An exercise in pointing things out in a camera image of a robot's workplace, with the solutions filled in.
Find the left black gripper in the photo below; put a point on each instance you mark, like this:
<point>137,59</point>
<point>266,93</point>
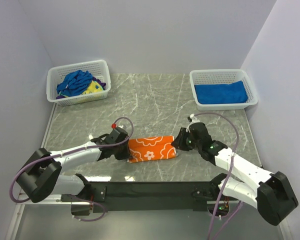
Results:
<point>126,154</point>

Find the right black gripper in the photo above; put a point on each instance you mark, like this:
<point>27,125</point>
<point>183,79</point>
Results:
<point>179,142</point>

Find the orange towel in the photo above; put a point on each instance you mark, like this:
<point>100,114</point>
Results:
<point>151,149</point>

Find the blue towel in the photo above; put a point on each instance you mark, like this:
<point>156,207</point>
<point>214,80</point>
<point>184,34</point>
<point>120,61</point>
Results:
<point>214,94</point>
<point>74,83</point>

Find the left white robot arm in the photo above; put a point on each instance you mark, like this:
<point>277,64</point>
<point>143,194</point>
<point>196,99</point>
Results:
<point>42,176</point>

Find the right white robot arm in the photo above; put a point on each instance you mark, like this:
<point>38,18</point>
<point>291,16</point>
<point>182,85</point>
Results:
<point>270,193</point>

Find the black base beam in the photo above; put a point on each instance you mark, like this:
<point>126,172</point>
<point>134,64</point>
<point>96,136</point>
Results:
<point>149,196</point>

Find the purple towel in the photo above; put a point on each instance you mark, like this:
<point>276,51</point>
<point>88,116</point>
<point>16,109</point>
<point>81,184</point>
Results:
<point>100,83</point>

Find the yellow patterned towel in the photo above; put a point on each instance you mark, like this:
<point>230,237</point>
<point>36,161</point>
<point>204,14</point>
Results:
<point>93,88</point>

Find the right white plastic basket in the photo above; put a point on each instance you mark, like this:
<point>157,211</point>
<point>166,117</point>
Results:
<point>225,77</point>

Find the white plastic basket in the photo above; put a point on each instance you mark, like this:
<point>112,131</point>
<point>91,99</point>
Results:
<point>225,77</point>
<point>98,68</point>

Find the left white plastic basket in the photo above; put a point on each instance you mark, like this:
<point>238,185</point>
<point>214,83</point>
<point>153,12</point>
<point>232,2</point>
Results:
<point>98,68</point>

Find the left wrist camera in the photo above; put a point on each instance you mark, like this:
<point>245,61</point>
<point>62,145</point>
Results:
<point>119,126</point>

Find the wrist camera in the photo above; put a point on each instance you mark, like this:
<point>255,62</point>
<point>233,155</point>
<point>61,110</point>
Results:
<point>119,126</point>
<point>192,120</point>

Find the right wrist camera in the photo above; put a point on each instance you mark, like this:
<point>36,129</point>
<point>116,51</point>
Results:
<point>192,120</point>

